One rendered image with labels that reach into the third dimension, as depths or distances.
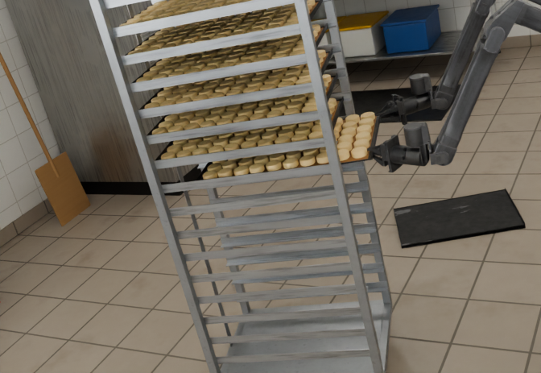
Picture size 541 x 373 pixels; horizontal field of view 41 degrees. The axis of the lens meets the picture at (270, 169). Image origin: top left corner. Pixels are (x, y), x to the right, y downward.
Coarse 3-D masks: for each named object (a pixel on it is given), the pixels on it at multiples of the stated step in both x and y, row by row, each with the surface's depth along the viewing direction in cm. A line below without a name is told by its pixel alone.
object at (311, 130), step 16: (272, 128) 241; (288, 128) 239; (304, 128) 234; (320, 128) 231; (176, 144) 249; (192, 144) 245; (208, 144) 242; (224, 144) 241; (240, 144) 239; (256, 144) 234
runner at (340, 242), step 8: (328, 240) 237; (336, 240) 236; (344, 240) 235; (240, 248) 245; (248, 248) 244; (256, 248) 244; (264, 248) 243; (272, 248) 242; (280, 248) 242; (288, 248) 241; (296, 248) 240; (304, 248) 240; (312, 248) 239; (320, 248) 239; (184, 256) 251; (192, 256) 251; (200, 256) 250; (208, 256) 249; (216, 256) 249; (224, 256) 248; (232, 256) 247
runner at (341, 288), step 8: (304, 288) 247; (312, 288) 246; (320, 288) 245; (328, 288) 245; (336, 288) 244; (344, 288) 243; (352, 288) 243; (200, 296) 257; (208, 296) 257; (216, 296) 256; (224, 296) 255; (232, 296) 255; (240, 296) 254; (248, 296) 253; (256, 296) 252; (264, 296) 252; (272, 296) 251; (280, 296) 250; (288, 296) 250
